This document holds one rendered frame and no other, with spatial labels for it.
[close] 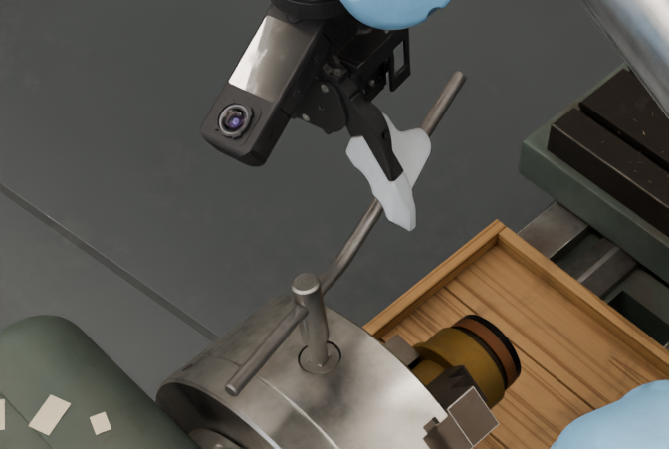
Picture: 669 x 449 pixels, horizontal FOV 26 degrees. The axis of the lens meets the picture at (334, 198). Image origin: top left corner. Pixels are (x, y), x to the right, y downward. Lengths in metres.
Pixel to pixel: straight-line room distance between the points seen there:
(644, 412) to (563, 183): 1.13
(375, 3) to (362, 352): 0.42
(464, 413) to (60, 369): 0.32
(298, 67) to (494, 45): 2.18
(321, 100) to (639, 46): 0.30
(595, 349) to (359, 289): 1.16
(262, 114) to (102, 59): 2.18
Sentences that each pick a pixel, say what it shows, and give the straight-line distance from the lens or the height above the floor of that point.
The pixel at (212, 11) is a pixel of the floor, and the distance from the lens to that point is 3.20.
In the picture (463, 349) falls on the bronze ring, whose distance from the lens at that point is 1.29.
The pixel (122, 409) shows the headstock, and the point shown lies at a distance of 1.12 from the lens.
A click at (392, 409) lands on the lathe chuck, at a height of 1.23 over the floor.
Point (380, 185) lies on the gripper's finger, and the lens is 1.03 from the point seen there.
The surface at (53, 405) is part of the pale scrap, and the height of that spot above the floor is 1.26.
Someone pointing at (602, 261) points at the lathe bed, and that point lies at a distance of 1.69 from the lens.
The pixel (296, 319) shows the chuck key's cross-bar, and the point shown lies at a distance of 1.08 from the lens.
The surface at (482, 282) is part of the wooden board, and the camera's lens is 1.63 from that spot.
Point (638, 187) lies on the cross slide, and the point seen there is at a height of 0.97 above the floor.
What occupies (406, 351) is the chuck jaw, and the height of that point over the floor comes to 1.10.
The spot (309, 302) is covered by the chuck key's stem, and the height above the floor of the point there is 1.31.
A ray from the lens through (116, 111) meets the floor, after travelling 3.01.
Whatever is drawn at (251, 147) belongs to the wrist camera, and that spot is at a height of 1.48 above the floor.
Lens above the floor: 2.20
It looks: 51 degrees down
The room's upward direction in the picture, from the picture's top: straight up
